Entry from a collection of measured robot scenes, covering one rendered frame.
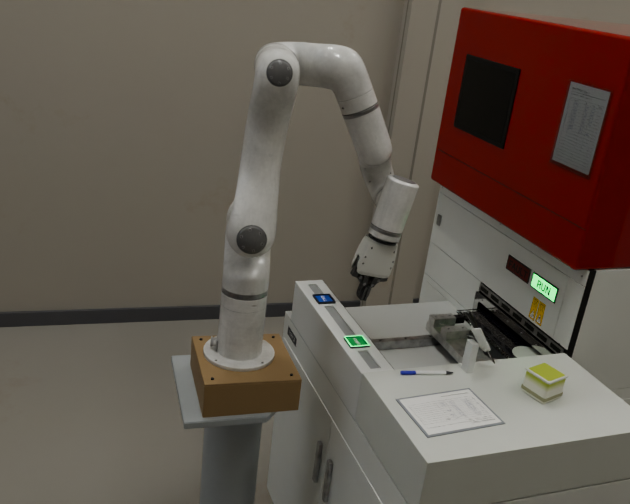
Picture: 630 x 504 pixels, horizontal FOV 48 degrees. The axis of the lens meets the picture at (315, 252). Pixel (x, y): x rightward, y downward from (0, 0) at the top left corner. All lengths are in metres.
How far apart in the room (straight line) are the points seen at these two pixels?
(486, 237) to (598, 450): 0.86
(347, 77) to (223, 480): 1.13
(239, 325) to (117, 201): 1.98
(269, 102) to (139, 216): 2.19
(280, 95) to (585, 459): 1.09
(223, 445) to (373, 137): 0.92
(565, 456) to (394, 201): 0.71
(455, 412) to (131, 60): 2.40
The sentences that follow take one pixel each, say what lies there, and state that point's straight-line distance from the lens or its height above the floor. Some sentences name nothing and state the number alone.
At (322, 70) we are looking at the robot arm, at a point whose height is 1.67.
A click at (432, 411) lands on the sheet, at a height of 0.97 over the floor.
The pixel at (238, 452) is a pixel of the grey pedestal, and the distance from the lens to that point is 1.99.
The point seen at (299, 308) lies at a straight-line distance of 2.20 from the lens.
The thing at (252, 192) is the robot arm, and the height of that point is 1.38.
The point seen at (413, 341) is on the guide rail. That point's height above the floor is 0.84.
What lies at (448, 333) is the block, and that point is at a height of 0.90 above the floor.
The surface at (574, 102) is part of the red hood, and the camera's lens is 1.99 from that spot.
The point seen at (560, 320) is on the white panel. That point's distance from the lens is 2.11.
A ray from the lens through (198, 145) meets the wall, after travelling 3.62.
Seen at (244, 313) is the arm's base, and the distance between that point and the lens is 1.78.
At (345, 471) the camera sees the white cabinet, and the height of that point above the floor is 0.66.
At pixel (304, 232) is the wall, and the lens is 3.90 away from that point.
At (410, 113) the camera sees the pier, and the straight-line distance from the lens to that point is 3.79.
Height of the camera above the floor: 1.89
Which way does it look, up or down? 22 degrees down
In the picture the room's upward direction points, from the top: 7 degrees clockwise
